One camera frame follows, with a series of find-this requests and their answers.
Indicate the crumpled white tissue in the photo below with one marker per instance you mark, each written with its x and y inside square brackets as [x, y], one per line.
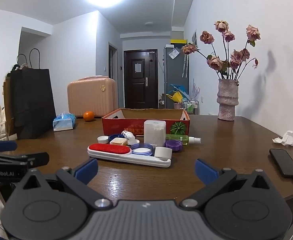
[287, 138]

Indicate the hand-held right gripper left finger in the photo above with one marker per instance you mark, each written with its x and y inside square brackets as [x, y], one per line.
[87, 171]

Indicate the small ceiling lamp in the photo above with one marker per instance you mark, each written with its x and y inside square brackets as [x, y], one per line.
[149, 23]

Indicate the paper sheet on refrigerator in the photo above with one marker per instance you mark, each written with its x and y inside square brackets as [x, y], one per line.
[174, 53]

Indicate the metal trolley with bottles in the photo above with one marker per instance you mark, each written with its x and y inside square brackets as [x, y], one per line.
[190, 106]

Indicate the red cardboard box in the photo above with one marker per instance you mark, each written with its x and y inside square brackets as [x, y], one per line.
[131, 127]

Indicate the side room door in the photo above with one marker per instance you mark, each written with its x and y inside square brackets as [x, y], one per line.
[112, 60]

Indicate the white bottle cap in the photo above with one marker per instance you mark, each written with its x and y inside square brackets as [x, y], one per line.
[103, 139]

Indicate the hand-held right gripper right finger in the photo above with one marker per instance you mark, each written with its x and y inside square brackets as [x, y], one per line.
[205, 171]

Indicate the purple round lid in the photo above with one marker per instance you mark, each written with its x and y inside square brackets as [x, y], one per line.
[173, 146]

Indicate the pink ceramic vase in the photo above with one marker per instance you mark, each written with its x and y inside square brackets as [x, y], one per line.
[227, 100]

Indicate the pale purple decoration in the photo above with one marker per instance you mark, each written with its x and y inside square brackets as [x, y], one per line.
[196, 90]

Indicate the white green-capped bottle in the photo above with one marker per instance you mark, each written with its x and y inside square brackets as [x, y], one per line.
[154, 132]

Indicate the green spray bottle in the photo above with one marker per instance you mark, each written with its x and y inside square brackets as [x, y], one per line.
[179, 139]

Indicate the black smartphone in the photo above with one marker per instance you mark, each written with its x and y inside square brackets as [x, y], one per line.
[285, 162]

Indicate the small beige box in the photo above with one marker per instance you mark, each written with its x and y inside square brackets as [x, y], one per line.
[119, 141]

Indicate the orange fruit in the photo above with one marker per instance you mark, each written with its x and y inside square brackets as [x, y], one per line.
[89, 116]

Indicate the brown paper bag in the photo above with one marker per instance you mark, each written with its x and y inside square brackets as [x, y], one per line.
[7, 100]

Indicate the small white round jar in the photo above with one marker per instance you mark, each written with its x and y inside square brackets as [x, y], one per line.
[162, 152]

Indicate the dark brown entrance door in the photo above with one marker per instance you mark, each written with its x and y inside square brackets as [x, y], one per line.
[139, 85]

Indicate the black paper bag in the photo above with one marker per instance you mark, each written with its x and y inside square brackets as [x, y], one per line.
[31, 100]

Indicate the blue tissue pack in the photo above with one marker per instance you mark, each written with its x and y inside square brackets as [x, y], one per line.
[64, 122]

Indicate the pink suitcase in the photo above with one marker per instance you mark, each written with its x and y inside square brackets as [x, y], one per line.
[91, 95]

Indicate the grey refrigerator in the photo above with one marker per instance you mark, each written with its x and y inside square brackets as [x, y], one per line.
[174, 72]

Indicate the hanging white umbrella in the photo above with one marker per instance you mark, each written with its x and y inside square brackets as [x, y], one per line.
[185, 66]

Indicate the yellow box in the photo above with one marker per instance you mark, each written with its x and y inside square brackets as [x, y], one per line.
[178, 41]

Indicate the dried pink roses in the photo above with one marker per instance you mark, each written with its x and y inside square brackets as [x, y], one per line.
[215, 62]

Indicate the translucent blue round lid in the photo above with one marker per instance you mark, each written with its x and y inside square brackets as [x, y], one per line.
[136, 145]

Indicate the white cream jar blue rim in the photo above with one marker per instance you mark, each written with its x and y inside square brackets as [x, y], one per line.
[142, 152]

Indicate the blue folded rack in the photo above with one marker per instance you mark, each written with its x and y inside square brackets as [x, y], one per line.
[180, 88]

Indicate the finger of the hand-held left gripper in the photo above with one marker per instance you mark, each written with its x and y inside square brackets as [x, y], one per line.
[36, 158]
[4, 145]

